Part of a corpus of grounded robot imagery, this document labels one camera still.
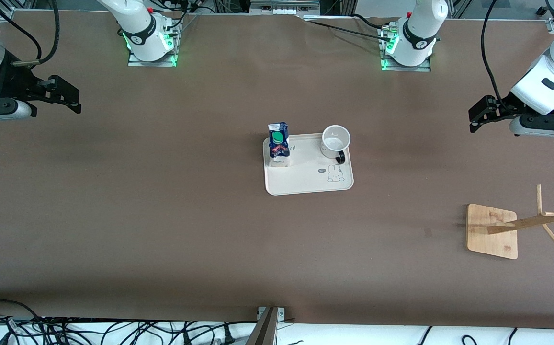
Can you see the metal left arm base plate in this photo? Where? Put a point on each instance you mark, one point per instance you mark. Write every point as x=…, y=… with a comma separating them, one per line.
x=403, y=67

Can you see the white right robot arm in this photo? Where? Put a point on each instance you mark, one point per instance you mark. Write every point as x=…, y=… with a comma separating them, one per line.
x=139, y=26

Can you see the grey power strip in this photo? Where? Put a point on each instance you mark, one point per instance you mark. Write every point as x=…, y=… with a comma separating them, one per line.
x=284, y=5

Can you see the cream rabbit print tray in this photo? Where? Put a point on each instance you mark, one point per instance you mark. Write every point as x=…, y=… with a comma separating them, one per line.
x=305, y=175

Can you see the wooden cup rack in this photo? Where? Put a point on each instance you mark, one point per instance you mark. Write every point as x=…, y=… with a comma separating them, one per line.
x=492, y=230

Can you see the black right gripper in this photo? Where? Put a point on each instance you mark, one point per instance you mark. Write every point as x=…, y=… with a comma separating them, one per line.
x=12, y=82

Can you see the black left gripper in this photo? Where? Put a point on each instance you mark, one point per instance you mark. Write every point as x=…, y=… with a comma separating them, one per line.
x=505, y=106

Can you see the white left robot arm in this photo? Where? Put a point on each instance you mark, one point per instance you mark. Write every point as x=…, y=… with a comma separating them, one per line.
x=418, y=28

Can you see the blue white milk carton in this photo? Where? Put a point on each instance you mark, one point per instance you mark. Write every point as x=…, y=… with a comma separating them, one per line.
x=278, y=143

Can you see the metal frame bracket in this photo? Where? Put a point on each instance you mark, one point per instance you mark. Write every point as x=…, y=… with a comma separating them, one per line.
x=267, y=326

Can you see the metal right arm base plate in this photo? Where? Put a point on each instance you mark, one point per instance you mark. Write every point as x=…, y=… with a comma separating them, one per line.
x=152, y=61

